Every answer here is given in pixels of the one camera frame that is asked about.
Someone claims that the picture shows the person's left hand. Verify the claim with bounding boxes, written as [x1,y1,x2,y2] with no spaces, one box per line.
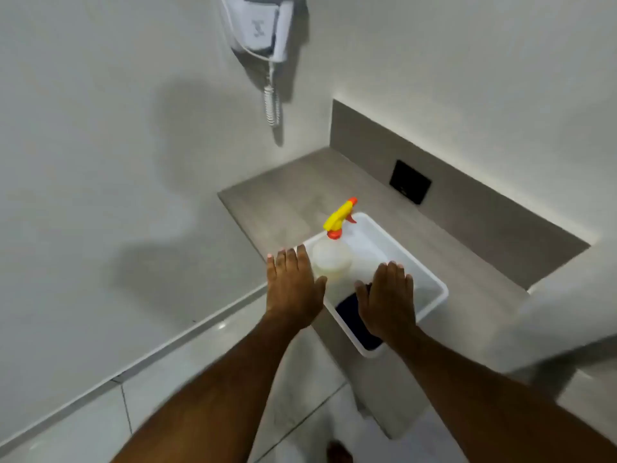
[266,245,328,331]

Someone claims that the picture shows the person's right hand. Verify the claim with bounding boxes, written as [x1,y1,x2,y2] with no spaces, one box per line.
[355,261,418,347]

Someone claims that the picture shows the person's right forearm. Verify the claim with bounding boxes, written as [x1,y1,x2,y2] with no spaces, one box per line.
[386,328,617,463]

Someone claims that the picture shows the person's left forearm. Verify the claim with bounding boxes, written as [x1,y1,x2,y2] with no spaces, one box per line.
[110,315,302,463]

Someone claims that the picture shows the dark blue cloth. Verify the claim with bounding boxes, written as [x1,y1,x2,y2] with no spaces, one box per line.
[335,283,384,351]

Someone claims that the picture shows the yellow orange trigger spray bottle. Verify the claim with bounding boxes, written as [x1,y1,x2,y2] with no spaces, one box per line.
[311,197,358,280]

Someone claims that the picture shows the white plastic tub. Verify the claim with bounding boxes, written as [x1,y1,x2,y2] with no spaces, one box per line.
[303,212,449,359]

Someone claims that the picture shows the black wall socket plate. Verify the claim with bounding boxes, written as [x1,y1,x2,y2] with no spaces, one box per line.
[389,160,433,206]

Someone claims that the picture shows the white coiled cord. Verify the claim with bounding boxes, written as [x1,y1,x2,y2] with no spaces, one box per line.
[263,60,281,128]

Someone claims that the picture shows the white wall-mounted hair dryer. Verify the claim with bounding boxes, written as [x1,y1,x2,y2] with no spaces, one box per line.
[219,0,295,63]

